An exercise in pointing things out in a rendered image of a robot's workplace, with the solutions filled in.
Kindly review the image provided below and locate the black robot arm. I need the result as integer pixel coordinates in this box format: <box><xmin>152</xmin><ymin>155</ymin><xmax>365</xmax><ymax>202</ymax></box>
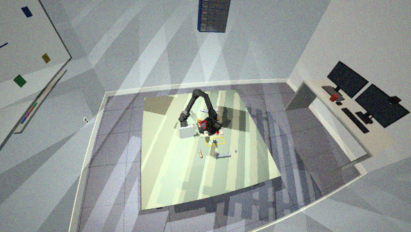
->
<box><xmin>178</xmin><ymin>89</ymin><xmax>221</xmax><ymax>136</ymax></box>

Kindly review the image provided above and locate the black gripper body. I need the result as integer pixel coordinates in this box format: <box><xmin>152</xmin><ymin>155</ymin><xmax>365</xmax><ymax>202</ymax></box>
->
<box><xmin>199</xmin><ymin>123</ymin><xmax>212</xmax><ymax>134</ymax></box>

